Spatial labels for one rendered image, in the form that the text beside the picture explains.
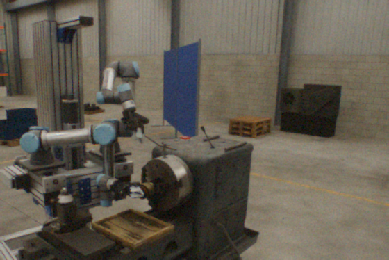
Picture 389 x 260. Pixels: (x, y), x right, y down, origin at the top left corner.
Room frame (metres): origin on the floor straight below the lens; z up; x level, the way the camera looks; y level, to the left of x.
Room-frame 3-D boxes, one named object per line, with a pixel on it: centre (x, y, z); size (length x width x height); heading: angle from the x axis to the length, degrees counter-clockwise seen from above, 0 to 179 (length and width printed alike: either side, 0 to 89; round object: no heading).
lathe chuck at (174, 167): (1.90, 0.09, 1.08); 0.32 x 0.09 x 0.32; 50
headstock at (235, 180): (2.22, -0.16, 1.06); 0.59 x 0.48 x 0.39; 140
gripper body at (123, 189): (1.79, 0.32, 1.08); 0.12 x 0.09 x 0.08; 50
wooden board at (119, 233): (1.70, 0.26, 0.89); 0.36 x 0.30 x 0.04; 50
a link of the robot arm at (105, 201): (1.91, 0.44, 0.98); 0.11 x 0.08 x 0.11; 5
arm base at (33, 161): (1.99, 0.87, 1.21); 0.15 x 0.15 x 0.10
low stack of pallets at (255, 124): (9.80, -2.03, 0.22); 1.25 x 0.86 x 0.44; 144
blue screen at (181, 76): (8.72, 0.12, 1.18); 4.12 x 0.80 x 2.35; 13
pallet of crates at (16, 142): (8.03, 3.93, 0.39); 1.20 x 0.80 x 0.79; 149
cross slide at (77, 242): (1.44, 0.50, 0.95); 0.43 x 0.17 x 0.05; 50
